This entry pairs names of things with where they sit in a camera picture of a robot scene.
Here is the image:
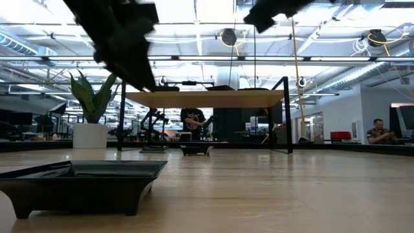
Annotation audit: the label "black ceiling cable reel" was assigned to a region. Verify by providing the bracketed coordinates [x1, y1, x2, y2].
[368, 28, 387, 48]
[221, 28, 238, 47]

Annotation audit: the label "black monitor screen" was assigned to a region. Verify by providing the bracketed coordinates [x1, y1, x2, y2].
[389, 102, 414, 146]

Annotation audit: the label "person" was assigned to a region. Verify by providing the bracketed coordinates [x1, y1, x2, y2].
[180, 107, 207, 142]
[366, 118, 398, 145]

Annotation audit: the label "dark background monitor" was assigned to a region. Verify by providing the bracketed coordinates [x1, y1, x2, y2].
[7, 111, 34, 127]

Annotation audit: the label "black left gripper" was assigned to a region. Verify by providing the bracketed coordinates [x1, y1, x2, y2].
[63, 0, 160, 93]

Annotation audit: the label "yellow hanging cable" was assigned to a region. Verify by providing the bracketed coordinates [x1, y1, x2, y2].
[290, 17, 307, 139]

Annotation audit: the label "wooden shelf riser black legs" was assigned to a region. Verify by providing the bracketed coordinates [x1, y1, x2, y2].
[116, 76, 294, 155]

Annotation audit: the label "silver ventilation duct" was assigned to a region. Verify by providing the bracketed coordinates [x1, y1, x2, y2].
[318, 40, 414, 92]

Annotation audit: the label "green plant in white pot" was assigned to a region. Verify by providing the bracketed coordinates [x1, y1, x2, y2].
[69, 70, 118, 150]

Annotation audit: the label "black computer tower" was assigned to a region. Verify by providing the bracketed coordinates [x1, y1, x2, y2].
[212, 108, 244, 142]

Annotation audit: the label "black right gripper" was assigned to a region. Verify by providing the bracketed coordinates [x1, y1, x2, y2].
[243, 0, 315, 34]

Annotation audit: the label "red storage box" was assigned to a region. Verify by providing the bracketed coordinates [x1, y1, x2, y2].
[329, 131, 353, 142]

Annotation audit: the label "black aluminium table frame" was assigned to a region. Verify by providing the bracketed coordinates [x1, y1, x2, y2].
[0, 139, 414, 157]

